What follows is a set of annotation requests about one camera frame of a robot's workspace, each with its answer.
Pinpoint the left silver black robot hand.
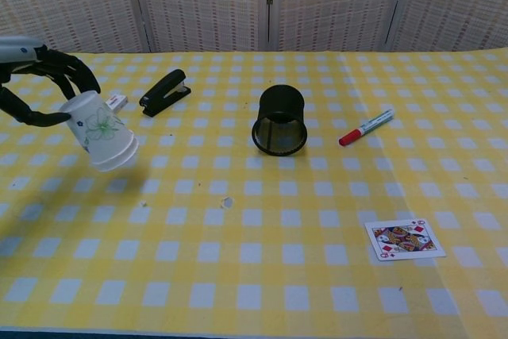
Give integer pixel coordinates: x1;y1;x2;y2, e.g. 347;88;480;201
0;36;102;128

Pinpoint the white floral paper cup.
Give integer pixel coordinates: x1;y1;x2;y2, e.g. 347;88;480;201
59;91;137;168
91;142;140;174

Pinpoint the woven folding screen panel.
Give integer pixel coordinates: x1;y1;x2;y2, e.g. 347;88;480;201
381;0;508;53
129;0;267;53
267;0;414;53
0;0;155;55

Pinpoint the small white staple box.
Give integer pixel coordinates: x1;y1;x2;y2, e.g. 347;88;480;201
105;94;129;112

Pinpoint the black stapler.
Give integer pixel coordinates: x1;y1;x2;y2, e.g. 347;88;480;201
138;68;193;118

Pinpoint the black mesh pen holder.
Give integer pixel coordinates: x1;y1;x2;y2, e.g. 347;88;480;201
251;83;309;156

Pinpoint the yellow checked tablecloth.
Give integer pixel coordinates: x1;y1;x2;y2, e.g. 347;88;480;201
0;50;452;337
344;48;508;339

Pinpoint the red capped white marker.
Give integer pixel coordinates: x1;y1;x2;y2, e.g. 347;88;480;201
338;108;396;148

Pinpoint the queen of diamonds playing card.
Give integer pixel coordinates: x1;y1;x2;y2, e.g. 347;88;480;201
364;218;448;263

